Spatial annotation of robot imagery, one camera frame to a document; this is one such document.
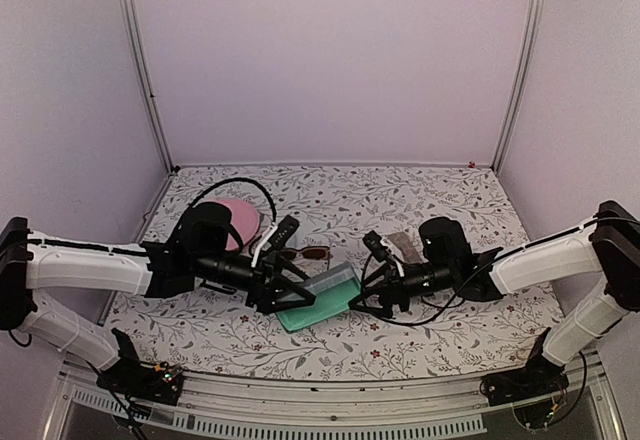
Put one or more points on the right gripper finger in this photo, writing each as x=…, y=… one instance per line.
x=372, y=272
x=372, y=302

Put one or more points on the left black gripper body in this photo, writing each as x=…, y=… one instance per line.
x=258, y=290

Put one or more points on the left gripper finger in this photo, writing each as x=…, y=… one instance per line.
x=277, y=300
x=283, y=264

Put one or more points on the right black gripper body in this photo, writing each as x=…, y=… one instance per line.
x=393, y=280

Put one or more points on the grey glasses case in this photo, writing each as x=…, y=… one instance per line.
x=403, y=247

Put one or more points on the blue glasses case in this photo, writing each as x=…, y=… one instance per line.
x=333, y=290

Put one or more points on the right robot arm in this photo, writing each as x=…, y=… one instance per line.
x=607, y=244

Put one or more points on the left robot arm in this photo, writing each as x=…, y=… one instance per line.
x=203, y=251

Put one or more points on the brown sunglasses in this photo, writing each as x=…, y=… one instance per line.
x=316, y=253

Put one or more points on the pink plate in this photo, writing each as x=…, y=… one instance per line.
x=245, y=218

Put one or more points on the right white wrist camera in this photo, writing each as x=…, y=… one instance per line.
x=380, y=249

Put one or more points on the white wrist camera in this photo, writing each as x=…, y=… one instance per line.
x=276, y=237
x=380, y=249

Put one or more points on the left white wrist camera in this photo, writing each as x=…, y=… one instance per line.
x=276, y=237

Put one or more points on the front aluminium rail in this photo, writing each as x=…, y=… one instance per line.
x=227, y=407

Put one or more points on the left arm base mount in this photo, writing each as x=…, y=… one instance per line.
x=160, y=383

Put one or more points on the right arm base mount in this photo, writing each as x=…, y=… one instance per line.
x=537, y=377

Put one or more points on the left aluminium frame post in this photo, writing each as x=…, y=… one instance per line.
x=134, y=35

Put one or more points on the aluminium frame post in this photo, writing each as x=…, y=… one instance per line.
x=134, y=35
x=532, y=23

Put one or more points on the right aluminium frame post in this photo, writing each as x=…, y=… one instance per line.
x=532, y=23

